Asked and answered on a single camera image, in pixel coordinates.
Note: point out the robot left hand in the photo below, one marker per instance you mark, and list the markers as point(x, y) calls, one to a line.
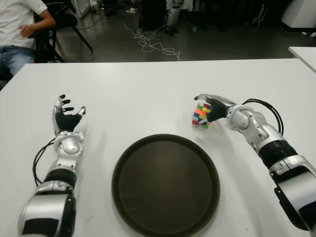
point(65, 122)

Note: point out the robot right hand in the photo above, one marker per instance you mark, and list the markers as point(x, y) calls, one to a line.
point(218, 108)

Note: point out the multicoloured Rubik's cube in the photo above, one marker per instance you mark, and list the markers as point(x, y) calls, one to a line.
point(200, 113)

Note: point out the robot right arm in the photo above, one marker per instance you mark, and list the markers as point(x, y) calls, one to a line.
point(240, 119)

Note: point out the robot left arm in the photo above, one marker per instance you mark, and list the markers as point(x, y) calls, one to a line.
point(70, 146)

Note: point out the dark brown round plate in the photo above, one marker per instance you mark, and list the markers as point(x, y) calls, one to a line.
point(165, 187)

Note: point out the grey metal stand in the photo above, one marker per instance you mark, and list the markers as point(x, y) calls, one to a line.
point(259, 17)

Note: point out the silver humanoid robot legs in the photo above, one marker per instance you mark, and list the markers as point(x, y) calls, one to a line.
point(172, 17)

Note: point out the black office chair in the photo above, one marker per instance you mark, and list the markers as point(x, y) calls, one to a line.
point(64, 19)

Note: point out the white side table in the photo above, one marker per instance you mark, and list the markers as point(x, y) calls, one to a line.
point(306, 55)

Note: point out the seated person white shirt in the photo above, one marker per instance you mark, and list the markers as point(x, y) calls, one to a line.
point(17, 19)

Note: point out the white panel board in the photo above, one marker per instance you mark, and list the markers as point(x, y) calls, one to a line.
point(82, 7)

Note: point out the white cabinet black base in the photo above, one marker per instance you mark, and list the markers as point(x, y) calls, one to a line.
point(301, 13)

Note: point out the white power strip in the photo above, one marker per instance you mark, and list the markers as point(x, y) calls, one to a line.
point(132, 10)

